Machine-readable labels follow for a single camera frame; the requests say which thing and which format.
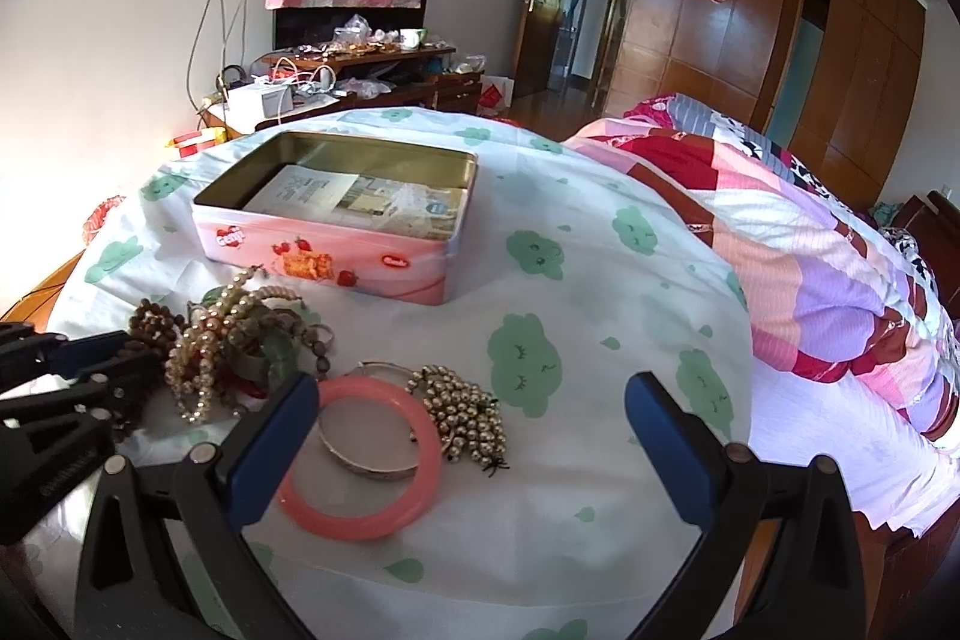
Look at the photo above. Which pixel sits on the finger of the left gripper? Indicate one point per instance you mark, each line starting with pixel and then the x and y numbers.
pixel 122 397
pixel 26 353

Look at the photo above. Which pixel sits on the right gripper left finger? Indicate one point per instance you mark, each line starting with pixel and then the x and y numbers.
pixel 130 581

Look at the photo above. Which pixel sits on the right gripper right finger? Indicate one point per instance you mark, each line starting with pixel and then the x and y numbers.
pixel 812 583

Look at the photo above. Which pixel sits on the red knot string charm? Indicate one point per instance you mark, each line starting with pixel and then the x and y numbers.
pixel 255 389

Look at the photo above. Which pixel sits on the green jade bangle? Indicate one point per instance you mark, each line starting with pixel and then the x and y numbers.
pixel 274 336

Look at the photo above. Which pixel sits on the pink plastic bangle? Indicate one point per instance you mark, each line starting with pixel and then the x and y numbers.
pixel 418 492

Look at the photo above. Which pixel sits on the silver metal bangle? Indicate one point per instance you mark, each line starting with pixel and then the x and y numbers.
pixel 368 440

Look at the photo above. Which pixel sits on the red yellow carton box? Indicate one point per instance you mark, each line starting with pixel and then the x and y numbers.
pixel 189 144

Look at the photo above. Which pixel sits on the paper leaflet in tin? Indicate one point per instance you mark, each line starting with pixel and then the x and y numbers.
pixel 361 202

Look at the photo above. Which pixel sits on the pink patchwork quilt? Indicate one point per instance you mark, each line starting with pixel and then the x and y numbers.
pixel 855 355

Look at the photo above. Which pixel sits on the white box device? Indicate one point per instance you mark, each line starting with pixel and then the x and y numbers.
pixel 259 101

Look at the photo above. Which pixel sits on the pink metal tin box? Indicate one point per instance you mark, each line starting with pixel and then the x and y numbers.
pixel 402 268

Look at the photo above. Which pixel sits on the wooden tv cabinet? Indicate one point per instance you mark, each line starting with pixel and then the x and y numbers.
pixel 297 86

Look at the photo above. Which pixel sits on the dark wooden headboard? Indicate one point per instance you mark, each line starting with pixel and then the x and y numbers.
pixel 932 221

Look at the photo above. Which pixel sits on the white green patterned bedsheet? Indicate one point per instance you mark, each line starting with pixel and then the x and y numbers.
pixel 570 278

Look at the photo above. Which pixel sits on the black television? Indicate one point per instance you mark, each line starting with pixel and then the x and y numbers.
pixel 294 27

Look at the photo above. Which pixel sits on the wooden wardrobe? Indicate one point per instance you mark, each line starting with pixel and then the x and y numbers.
pixel 735 56

